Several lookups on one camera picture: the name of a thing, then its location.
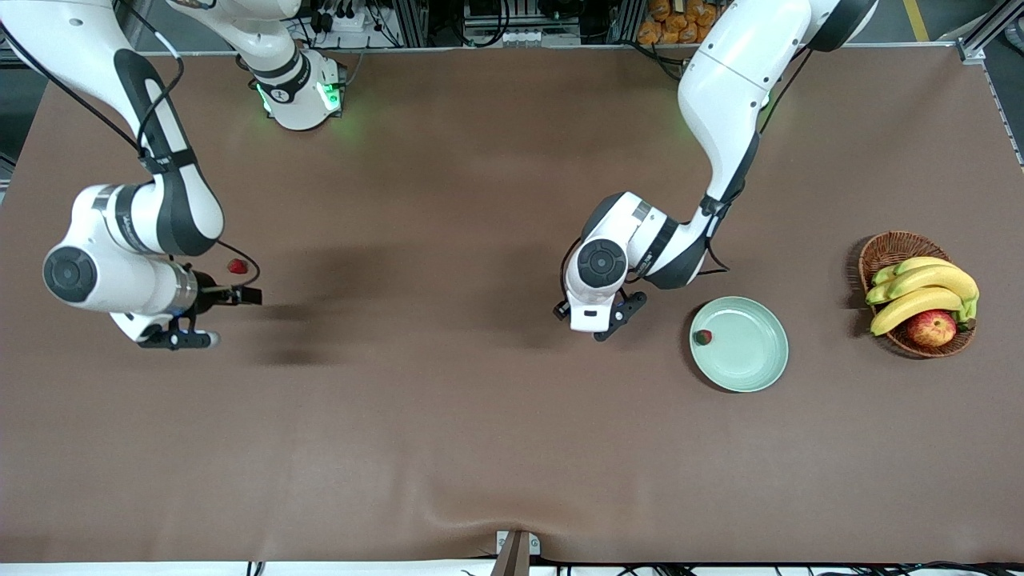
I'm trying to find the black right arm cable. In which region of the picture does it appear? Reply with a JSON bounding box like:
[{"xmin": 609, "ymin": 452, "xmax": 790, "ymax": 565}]
[{"xmin": 0, "ymin": 0, "xmax": 262, "ymax": 289}]

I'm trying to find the red yellow apple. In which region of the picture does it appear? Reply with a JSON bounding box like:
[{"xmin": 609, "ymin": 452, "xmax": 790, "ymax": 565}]
[{"xmin": 906, "ymin": 310, "xmax": 958, "ymax": 349}]

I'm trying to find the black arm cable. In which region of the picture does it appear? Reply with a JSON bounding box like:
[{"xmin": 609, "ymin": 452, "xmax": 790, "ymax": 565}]
[
  {"xmin": 558, "ymin": 44, "xmax": 813, "ymax": 301},
  {"xmin": 0, "ymin": 0, "xmax": 262, "ymax": 289}
]

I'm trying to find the yellow banana bunch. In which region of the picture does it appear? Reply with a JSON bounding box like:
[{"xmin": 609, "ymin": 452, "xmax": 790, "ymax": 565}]
[{"xmin": 866, "ymin": 256, "xmax": 981, "ymax": 337}]

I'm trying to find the white power strip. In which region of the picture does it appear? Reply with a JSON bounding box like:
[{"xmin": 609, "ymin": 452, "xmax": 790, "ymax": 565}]
[{"xmin": 318, "ymin": 8, "xmax": 378, "ymax": 34}]

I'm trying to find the pale green round plate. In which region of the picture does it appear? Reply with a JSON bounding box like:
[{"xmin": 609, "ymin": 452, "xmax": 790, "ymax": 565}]
[{"xmin": 689, "ymin": 296, "xmax": 790, "ymax": 394}]

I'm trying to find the aluminium frame post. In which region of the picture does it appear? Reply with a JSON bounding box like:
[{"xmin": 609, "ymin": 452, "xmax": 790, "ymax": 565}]
[
  {"xmin": 610, "ymin": 0, "xmax": 641, "ymax": 46},
  {"xmin": 398, "ymin": 0, "xmax": 430, "ymax": 47}
]

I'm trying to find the pile of orange round snacks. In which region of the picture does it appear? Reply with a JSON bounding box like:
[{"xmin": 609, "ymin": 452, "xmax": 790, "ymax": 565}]
[{"xmin": 638, "ymin": 0, "xmax": 709, "ymax": 46}]

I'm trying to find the brown wicker basket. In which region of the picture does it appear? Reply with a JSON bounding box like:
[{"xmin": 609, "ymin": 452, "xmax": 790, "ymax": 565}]
[{"xmin": 858, "ymin": 231, "xmax": 978, "ymax": 358}]

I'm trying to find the brown table cover cloth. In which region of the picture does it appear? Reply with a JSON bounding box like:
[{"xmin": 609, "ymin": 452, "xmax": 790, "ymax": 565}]
[{"xmin": 0, "ymin": 44, "xmax": 1024, "ymax": 565}]

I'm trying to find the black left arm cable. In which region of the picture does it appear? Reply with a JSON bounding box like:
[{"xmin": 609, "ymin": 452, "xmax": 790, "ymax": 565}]
[{"xmin": 558, "ymin": 44, "xmax": 813, "ymax": 301}]

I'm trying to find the metal table clamp bracket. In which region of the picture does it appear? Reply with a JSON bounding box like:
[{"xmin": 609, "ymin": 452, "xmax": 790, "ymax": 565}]
[{"xmin": 494, "ymin": 530, "xmax": 542, "ymax": 576}]

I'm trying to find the aluminium frame profile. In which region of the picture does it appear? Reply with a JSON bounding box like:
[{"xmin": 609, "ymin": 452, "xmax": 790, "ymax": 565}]
[{"xmin": 956, "ymin": 0, "xmax": 1024, "ymax": 65}]

